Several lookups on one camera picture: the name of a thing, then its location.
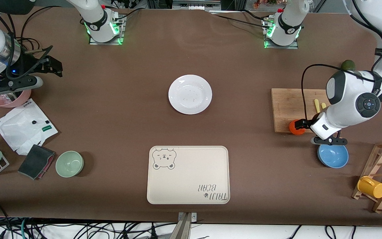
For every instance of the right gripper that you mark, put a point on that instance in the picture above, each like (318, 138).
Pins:
(28, 64)

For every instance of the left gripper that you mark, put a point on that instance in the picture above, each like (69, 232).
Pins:
(304, 123)

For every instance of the orange fruit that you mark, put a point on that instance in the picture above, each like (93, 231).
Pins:
(297, 132)

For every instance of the white round plate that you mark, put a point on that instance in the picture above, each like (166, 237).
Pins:
(190, 94)

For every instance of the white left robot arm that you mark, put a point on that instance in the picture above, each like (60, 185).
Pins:
(350, 99)

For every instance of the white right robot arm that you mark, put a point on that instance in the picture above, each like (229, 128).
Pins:
(95, 16)

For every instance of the yellow plastic knife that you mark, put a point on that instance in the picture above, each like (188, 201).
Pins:
(317, 105)

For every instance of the blue bowl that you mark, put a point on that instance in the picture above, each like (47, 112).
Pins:
(333, 156)

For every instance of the wooden cutting board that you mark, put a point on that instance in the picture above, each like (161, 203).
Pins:
(287, 106)

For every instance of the pink bowl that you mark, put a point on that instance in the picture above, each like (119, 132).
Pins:
(23, 99)

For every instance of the crumpled clear plastic wrap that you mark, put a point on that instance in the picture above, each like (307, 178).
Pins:
(5, 98)

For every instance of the wooden peg cup rack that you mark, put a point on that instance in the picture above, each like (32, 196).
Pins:
(375, 159)

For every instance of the dark green avocado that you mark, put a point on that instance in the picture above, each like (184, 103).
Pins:
(347, 65)

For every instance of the white plastic bag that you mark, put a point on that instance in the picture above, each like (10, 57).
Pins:
(18, 132)

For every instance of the yellow mug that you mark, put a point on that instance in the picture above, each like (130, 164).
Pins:
(371, 187)

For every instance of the dark grey folded cloth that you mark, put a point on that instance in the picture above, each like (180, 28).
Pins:
(35, 161)

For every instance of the pale green bowl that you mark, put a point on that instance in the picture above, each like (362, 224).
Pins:
(69, 164)

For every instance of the cream tray with bear print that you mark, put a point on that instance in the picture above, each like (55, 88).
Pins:
(191, 176)

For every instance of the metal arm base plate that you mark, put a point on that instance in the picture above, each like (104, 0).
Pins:
(122, 31)
(282, 46)

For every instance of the metal table mount bracket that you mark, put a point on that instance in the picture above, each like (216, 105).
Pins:
(185, 225)

